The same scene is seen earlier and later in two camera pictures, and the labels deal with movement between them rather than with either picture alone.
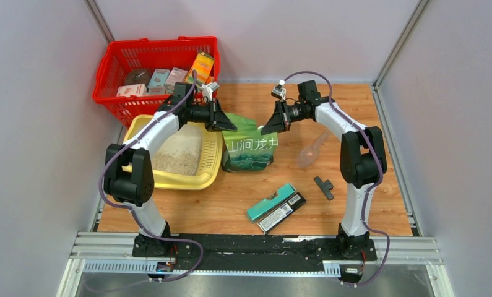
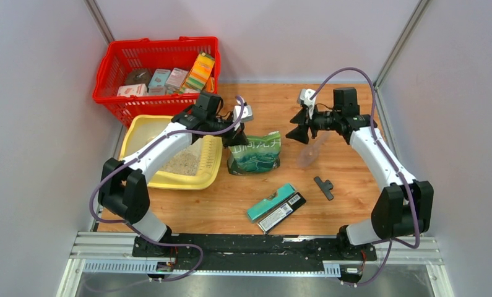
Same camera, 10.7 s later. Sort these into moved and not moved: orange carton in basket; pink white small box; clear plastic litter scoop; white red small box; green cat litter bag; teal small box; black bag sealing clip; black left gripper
Moved: black left gripper; green cat litter bag
Not moved: white red small box; clear plastic litter scoop; black bag sealing clip; pink white small box; orange carton in basket; teal small box
